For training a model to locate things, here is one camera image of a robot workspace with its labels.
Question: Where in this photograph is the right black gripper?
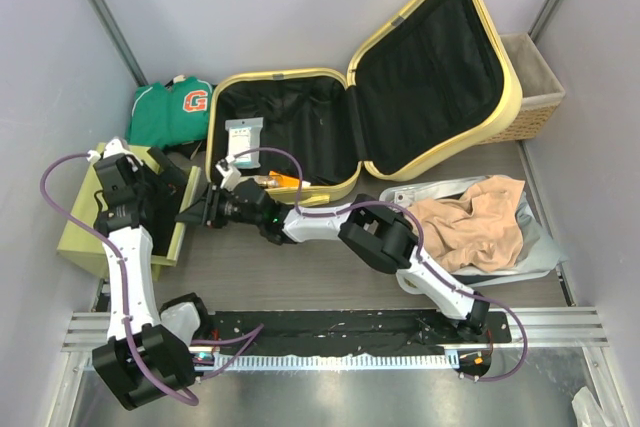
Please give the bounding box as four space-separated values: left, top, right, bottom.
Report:
178 183 264 229

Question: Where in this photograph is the white tissue pack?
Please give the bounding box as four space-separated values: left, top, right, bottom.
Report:
225 117 263 170

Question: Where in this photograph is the yellow-green drawer box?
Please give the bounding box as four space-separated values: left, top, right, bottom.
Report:
55 142 202 282

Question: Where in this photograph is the yellow hard-shell suitcase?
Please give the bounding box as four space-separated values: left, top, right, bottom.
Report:
205 0 522 206

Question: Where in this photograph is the beige sock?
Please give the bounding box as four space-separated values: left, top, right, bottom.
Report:
408 176 525 273

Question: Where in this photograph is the white plastic mesh basket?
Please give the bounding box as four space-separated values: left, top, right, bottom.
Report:
378 175 561 286

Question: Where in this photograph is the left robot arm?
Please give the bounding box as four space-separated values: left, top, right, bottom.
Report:
92 138 213 410

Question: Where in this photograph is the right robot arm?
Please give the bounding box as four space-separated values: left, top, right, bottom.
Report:
176 180 490 342

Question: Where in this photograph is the dark cloth under jersey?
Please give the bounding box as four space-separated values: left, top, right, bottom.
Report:
163 139 207 160

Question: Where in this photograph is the green jersey with G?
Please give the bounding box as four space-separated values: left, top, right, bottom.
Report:
126 76 214 149

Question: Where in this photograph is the beige cosmetic bottle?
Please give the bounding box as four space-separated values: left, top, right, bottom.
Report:
253 176 280 189

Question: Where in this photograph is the orange tube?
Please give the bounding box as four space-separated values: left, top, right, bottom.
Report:
268 171 310 188

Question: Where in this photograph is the wicker basket with liner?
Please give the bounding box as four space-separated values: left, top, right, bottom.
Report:
482 33 565 144

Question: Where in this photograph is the white crumpled plastic bag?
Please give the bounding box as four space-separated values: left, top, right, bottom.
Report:
571 387 613 427

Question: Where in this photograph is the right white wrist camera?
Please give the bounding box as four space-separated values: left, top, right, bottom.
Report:
215 155 242 192

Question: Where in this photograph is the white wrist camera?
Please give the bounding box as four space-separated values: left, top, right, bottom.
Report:
87 136 142 172
215 155 242 192

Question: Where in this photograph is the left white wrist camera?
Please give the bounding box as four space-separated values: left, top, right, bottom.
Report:
87 136 142 172

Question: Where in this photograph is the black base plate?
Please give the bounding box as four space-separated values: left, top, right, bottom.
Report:
193 309 519 357

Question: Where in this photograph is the white slotted cable duct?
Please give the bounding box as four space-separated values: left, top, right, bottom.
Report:
226 351 459 372

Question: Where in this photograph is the aluminium rail frame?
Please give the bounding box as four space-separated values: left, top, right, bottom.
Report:
47 282 625 426

